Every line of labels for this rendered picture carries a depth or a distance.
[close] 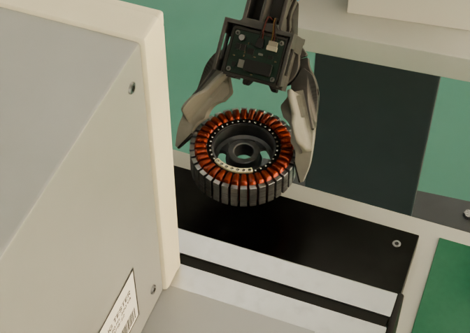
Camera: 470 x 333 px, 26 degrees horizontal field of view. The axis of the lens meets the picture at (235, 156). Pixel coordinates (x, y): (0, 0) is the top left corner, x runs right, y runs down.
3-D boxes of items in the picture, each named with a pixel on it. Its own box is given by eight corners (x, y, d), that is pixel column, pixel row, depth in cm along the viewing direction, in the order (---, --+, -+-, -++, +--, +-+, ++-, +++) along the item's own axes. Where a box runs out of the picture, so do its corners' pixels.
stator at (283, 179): (213, 117, 112) (212, 93, 109) (310, 143, 109) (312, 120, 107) (173, 192, 105) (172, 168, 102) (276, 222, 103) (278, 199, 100)
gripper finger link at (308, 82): (282, 137, 103) (259, 55, 103) (286, 137, 105) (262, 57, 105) (326, 123, 102) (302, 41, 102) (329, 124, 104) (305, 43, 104)
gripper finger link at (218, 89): (145, 126, 102) (210, 61, 100) (163, 126, 108) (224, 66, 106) (164, 148, 102) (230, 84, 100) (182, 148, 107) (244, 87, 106)
